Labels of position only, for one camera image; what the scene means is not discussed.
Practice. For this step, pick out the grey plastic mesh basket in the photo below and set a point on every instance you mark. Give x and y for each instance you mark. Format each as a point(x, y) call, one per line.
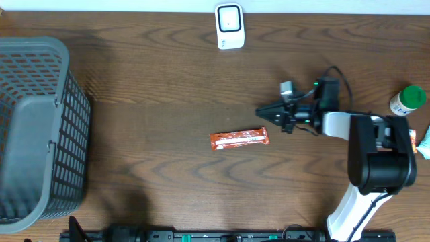
point(45, 124)

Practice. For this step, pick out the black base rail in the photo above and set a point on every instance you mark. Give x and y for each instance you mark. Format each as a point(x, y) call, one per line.
point(235, 236)

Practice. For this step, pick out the orange red candy bar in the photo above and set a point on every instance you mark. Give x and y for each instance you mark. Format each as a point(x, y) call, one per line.
point(228, 140)

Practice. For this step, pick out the green lid jar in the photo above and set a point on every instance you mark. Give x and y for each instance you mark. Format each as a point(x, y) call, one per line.
point(408, 100)

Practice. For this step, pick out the teal white wipes packet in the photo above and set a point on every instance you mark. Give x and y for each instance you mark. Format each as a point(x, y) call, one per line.
point(424, 145)

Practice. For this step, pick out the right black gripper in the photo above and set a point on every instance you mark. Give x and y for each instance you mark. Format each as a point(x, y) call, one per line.
point(281, 113)

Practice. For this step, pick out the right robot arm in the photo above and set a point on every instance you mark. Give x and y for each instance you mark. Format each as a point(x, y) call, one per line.
point(380, 158)

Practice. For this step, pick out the white barcode scanner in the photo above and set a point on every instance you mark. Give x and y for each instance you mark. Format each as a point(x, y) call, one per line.
point(230, 26)

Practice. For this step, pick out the small orange snack packet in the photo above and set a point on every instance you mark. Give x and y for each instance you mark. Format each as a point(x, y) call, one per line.
point(412, 135)

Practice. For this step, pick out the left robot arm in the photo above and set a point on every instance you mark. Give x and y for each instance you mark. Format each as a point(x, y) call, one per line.
point(114, 233)

